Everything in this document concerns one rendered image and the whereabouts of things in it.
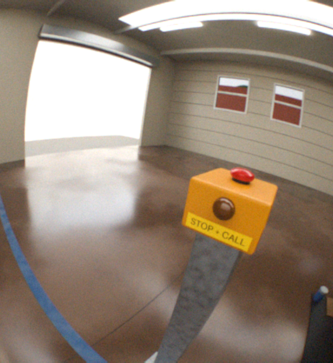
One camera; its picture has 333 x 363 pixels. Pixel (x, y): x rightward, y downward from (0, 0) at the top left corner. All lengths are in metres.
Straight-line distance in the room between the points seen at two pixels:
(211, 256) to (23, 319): 1.29
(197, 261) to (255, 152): 6.91
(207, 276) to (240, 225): 0.13
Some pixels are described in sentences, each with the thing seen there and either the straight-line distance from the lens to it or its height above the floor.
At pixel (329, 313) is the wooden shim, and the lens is 1.97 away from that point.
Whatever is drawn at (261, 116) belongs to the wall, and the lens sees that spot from 7.21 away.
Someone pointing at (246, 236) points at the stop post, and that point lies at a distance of 0.26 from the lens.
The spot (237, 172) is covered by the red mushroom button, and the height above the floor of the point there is 1.09.
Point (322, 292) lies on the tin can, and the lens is 1.91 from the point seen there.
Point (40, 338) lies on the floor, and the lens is 1.32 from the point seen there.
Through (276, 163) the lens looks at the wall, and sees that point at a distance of 7.13.
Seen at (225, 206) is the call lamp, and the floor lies 1.06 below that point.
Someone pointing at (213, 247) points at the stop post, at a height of 0.98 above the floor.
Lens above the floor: 1.15
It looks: 18 degrees down
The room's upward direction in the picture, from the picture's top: 8 degrees clockwise
